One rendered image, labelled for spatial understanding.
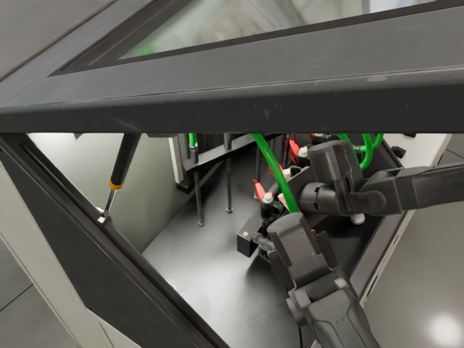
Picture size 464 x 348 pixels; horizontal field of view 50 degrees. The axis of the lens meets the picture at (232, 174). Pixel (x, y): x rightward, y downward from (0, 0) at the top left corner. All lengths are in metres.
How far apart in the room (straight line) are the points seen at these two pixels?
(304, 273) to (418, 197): 0.22
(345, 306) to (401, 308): 1.67
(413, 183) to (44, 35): 0.63
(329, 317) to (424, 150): 0.90
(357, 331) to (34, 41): 0.65
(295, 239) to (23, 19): 0.59
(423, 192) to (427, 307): 1.53
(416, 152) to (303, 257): 0.79
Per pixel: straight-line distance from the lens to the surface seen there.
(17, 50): 0.88
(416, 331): 2.25
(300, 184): 0.92
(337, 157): 0.83
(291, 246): 0.68
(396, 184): 0.80
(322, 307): 0.62
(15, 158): 0.82
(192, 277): 1.30
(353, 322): 0.59
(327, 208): 0.86
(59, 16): 0.93
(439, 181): 0.80
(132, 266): 0.85
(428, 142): 1.46
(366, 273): 1.20
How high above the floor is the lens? 1.99
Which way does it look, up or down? 51 degrees down
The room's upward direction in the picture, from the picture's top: 1 degrees counter-clockwise
